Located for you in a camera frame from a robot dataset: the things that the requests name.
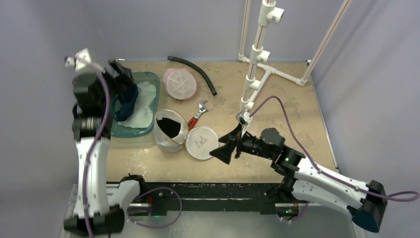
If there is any black bra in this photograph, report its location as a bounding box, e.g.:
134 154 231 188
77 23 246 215
157 118 181 138

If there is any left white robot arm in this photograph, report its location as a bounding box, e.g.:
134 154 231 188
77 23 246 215
63 56 148 238

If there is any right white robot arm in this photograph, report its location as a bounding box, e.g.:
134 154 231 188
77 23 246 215
210 124 388 233

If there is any black rubber hose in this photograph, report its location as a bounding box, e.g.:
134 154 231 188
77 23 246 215
167 56 217 97

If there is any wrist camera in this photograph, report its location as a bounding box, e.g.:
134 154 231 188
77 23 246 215
64 48 103 74
236 112 253 137

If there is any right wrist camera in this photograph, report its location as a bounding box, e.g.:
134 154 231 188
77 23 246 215
236 112 253 137

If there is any red handled adjustable wrench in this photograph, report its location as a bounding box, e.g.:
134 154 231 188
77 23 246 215
187 100 209 131

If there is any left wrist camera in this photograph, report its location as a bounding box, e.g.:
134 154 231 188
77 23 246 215
64 48 103 74

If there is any white cloth garment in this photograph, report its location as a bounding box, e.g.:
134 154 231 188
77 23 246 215
117 81 157 128

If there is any white PVC pipe rack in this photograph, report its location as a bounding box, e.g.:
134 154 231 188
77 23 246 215
238 0 352 112

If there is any teal plastic bin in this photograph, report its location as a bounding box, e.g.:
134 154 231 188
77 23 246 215
111 71 160 138

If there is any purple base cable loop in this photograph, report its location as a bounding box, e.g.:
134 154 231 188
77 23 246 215
126 187 183 230

